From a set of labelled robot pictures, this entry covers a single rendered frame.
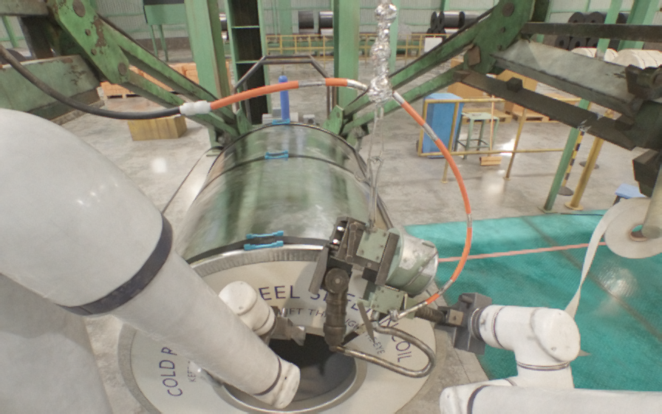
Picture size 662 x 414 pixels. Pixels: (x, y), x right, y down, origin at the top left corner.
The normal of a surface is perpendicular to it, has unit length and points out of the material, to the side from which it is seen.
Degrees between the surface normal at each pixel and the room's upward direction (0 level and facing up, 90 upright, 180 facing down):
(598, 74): 50
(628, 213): 90
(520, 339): 81
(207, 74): 90
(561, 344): 46
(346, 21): 90
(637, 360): 0
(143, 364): 90
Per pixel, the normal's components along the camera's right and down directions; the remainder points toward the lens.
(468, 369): -0.01, -0.87
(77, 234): 0.67, 0.17
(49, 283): 0.16, 0.67
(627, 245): -0.33, 0.47
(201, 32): 0.10, 0.50
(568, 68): -0.74, -0.43
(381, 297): 0.26, -0.06
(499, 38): -0.89, 0.24
